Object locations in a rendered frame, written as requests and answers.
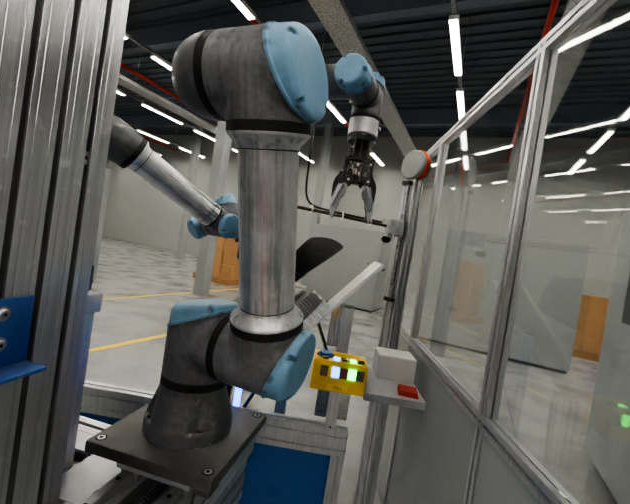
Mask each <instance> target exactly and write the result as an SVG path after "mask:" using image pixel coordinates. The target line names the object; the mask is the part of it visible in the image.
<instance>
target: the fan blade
mask: <svg viewBox="0 0 630 504"><path fill-rule="evenodd" d="M342 249H343V245H341V244H340V243H339V242H337V241H335V240H333V239H330V238H324V237H313V238H310V239H308V240H307V241H306V242H304V243H303V244H302V245H301V246H300V247H299V248H298V249H297V250H296V266H295V272H297V273H298V274H300V275H301V276H303V275H305V274H306V273H308V272H309V271H311V270H312V269H314V268H316V267H317V266H319V265H320V264H322V263H323V262H325V261H326V260H328V259H329V258H331V257H332V256H334V255H335V254H337V253H338V252H339V251H341V250H342Z"/></svg>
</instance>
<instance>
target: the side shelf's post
mask: <svg viewBox="0 0 630 504"><path fill-rule="evenodd" d="M388 409H389V405H388V404H382V403H378V407H377V413H376V419H375V426H374V432H373V438H372V445H371V451H370V457H369V463H368V470H367V476H366V482H365V489H364V495H363V501H362V504H373V503H374V497H375V491H376V485H377V478H378V472H379V466H380V460H381V453H382V447H383V441H384V434H385V428H386V422H387V416H388Z"/></svg>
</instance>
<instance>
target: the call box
mask: <svg viewBox="0 0 630 504"><path fill-rule="evenodd" d="M320 350H321V349H315V353H314V359H313V366H312V372H311V379H310V388H313V389H319V390H325V391H331V392H337V393H343V394H349V395H355V396H361V397H363V396H364V392H365V385H366V379H367V373H368V366H367V363H366V360H365V357H363V356H357V355H351V354H345V353H339V352H333V351H332V353H333V355H332V356H331V357H329V359H323V355H320V354H319V353H320ZM334 357H340V361H337V360H334ZM342 358H347V359H348V362H343V361H342ZM350 359H353V360H356V364H355V363H350ZM358 360H359V361H364V363H365V364H364V365H361V364H358ZM321 365H326V366H329V368H328V374H327V376H321V375H320V369H321ZM332 367H338V368H340V369H341V368H344V369H348V372H349V369H350V370H356V371H362V372H365V375H364V381H363V382H357V381H356V378H355V381H351V380H348V375H347V380H345V379H340V378H333V377H331V373H332Z"/></svg>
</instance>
